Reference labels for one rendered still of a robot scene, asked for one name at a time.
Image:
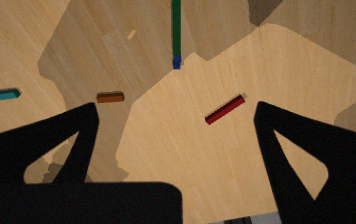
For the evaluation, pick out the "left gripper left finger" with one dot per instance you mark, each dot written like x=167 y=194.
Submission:
x=20 y=147

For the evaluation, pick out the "turquoise rod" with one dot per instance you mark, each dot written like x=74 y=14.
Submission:
x=9 y=94

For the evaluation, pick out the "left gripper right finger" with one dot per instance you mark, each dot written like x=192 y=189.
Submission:
x=334 y=146

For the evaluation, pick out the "orange rod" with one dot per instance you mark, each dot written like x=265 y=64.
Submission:
x=111 y=97

